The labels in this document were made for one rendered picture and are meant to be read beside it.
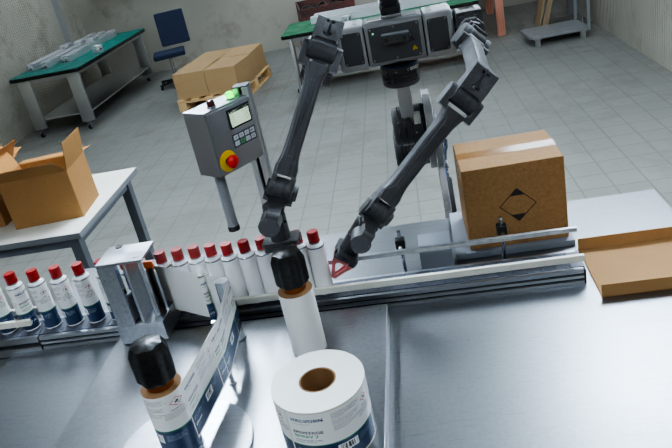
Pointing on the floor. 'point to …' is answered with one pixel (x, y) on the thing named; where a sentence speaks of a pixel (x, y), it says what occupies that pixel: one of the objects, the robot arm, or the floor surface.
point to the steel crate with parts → (323, 5)
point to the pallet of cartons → (220, 74)
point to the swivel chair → (168, 24)
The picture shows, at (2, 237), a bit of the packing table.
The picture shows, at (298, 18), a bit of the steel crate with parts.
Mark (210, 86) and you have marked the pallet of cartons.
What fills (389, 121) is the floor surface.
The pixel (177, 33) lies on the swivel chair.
